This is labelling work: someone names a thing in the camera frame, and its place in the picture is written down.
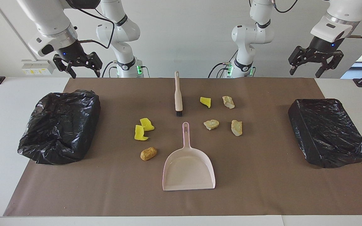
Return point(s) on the pink plastic dustpan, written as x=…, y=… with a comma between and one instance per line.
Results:
x=189, y=169

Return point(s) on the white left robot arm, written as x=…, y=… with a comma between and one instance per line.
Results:
x=247, y=34

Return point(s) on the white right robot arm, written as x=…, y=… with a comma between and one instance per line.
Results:
x=123, y=29

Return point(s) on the pale yellowish foam chunk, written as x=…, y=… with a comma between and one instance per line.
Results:
x=236, y=128
x=228, y=102
x=211, y=124

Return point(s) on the flat taut black bag bin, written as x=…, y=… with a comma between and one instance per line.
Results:
x=325, y=131

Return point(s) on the yellow sponge piece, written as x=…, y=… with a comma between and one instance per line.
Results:
x=140, y=133
x=206, y=102
x=146, y=124

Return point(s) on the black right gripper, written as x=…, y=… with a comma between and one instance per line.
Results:
x=72, y=51

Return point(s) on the brown sponge chunk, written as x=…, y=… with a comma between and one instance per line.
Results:
x=148, y=153

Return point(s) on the crumpled open black bag bin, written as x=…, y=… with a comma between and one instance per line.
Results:
x=58, y=125

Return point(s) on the beige brush black bristles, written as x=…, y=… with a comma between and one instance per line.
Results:
x=178, y=94

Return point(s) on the brown table mat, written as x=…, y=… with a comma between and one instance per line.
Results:
x=262, y=188

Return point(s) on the white wall socket box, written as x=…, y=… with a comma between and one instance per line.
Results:
x=37, y=67

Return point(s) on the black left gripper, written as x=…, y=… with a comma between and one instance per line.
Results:
x=325, y=47

